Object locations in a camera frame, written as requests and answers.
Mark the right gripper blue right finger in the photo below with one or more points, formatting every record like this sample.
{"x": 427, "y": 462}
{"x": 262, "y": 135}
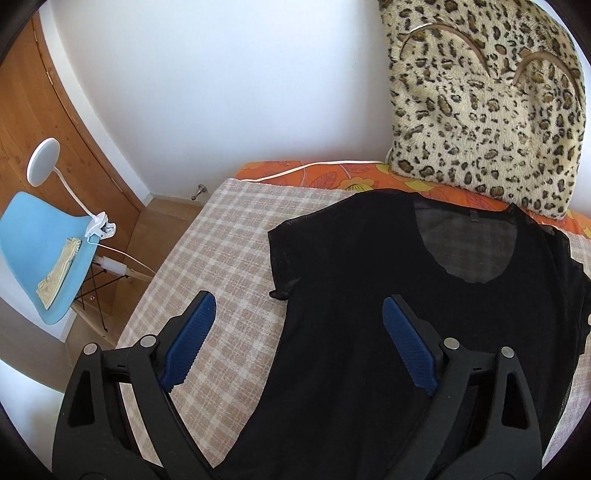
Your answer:
{"x": 416, "y": 342}

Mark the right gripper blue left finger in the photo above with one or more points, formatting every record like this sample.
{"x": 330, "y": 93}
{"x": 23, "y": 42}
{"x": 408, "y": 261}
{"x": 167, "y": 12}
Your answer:
{"x": 181, "y": 339}

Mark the black t-shirt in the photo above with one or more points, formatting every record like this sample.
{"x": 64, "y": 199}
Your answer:
{"x": 352, "y": 378}

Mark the white power adapter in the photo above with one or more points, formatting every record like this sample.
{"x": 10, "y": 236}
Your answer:
{"x": 112, "y": 266}

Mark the beige folded cloth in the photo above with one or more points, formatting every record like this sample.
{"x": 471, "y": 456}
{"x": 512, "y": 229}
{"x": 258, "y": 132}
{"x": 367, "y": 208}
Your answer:
{"x": 48, "y": 288}

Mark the metal door stopper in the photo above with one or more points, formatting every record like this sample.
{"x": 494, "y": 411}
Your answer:
{"x": 201, "y": 190}

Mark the light blue chair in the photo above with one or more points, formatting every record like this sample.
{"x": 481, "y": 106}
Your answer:
{"x": 33, "y": 234}

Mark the orange floral bed sheet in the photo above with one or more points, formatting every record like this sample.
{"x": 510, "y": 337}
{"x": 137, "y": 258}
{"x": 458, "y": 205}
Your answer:
{"x": 358, "y": 176}

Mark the leopard print cushion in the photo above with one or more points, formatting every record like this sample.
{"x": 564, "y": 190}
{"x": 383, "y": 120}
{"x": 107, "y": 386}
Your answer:
{"x": 487, "y": 96}

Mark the wooden door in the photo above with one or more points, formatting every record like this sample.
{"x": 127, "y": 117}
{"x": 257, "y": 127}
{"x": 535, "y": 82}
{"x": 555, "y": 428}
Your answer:
{"x": 35, "y": 106}

